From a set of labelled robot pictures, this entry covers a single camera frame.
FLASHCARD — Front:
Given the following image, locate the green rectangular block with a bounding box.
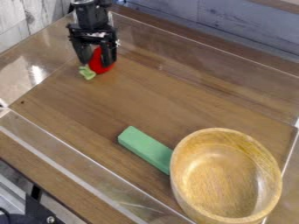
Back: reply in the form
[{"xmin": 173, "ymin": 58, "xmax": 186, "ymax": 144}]
[{"xmin": 117, "ymin": 126, "xmax": 174, "ymax": 175}]

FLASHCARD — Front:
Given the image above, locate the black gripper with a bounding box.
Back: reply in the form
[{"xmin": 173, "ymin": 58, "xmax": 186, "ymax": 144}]
[{"xmin": 67, "ymin": 24, "xmax": 119, "ymax": 67}]

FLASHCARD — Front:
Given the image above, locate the clear acrylic front wall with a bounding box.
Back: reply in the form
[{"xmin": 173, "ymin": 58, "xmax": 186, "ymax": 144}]
[{"xmin": 0, "ymin": 108, "xmax": 196, "ymax": 224}]

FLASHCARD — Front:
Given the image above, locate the clear acrylic back wall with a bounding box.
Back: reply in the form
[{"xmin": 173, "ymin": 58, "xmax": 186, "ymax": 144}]
[{"xmin": 113, "ymin": 13, "xmax": 299, "ymax": 126}]

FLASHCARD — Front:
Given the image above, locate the clear acrylic wall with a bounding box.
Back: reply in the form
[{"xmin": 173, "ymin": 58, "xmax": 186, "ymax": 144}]
[
  {"xmin": 0, "ymin": 11, "xmax": 115, "ymax": 112},
  {"xmin": 113, "ymin": 13, "xmax": 299, "ymax": 126},
  {"xmin": 0, "ymin": 108, "xmax": 196, "ymax": 224}
]

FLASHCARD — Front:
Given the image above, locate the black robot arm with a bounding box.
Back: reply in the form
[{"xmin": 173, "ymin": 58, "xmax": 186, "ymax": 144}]
[{"xmin": 67, "ymin": 0, "xmax": 118, "ymax": 68}]

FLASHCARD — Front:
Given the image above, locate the black clamp with screw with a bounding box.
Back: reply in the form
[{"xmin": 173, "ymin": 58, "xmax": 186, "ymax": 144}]
[{"xmin": 0, "ymin": 185, "xmax": 66, "ymax": 224}]

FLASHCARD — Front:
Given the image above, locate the wooden bowl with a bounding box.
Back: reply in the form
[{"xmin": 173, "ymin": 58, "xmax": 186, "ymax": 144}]
[{"xmin": 170, "ymin": 128, "xmax": 284, "ymax": 224}]

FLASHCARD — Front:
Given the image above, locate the red plush strawberry toy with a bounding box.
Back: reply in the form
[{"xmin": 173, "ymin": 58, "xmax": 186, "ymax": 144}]
[{"xmin": 79, "ymin": 47, "xmax": 115, "ymax": 81}]

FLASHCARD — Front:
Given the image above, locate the clear acrylic left wall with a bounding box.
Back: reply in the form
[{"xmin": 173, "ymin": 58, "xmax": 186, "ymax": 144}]
[{"xmin": 0, "ymin": 11, "xmax": 115, "ymax": 112}]

